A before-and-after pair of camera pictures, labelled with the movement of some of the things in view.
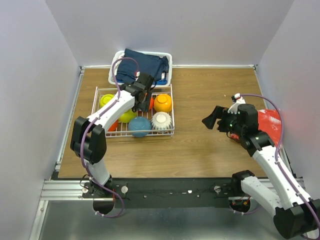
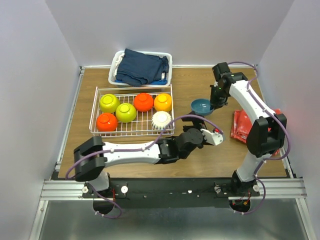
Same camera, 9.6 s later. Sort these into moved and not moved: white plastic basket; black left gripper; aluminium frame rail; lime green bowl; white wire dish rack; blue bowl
Moved: blue bowl; black left gripper
Not moved: lime green bowl; aluminium frame rail; white wire dish rack; white plastic basket
